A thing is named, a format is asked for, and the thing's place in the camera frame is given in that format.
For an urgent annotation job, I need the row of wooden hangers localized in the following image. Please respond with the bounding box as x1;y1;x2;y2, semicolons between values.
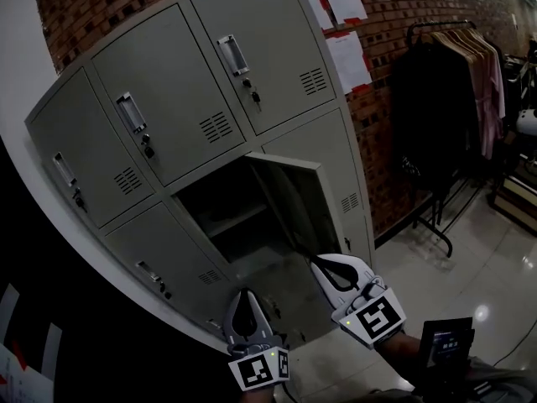
430;27;503;65

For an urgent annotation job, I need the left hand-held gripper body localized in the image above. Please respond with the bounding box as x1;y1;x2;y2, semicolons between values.
227;336;291;393

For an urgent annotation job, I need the pink hanging garment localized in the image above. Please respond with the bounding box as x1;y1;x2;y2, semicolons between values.
469;52;507;159

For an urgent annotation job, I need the person's right forearm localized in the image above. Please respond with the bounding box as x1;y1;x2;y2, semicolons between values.
375;333;425;394

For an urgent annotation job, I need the person's left forearm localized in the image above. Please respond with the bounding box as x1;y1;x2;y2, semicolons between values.
247;387;290;403

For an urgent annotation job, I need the grey metal locker cabinet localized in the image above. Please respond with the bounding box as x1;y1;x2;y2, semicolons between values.
23;0;376;352

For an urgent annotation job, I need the black smartphone on wrist mount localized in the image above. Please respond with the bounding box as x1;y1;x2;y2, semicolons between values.
419;317;475;369

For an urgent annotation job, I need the black hanging garment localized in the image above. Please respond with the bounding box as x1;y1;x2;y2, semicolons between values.
392;39;482;196

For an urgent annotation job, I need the white printed notice red tape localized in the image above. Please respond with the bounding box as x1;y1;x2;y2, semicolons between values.
0;342;55;403

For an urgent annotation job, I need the black clothes rack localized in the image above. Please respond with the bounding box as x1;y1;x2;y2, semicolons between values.
405;19;479;259

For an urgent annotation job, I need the white rounded device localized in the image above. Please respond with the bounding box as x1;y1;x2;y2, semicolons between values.
518;107;537;136

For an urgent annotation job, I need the thin black cable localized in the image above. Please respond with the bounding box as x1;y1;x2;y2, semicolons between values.
494;333;537;369

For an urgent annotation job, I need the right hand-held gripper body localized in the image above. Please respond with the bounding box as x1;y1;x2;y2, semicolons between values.
331;278;407;350

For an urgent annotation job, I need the grey locker door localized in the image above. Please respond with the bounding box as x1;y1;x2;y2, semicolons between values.
245;151;343;264

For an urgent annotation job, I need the dark low platform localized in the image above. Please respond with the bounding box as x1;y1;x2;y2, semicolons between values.
486;170;537;237

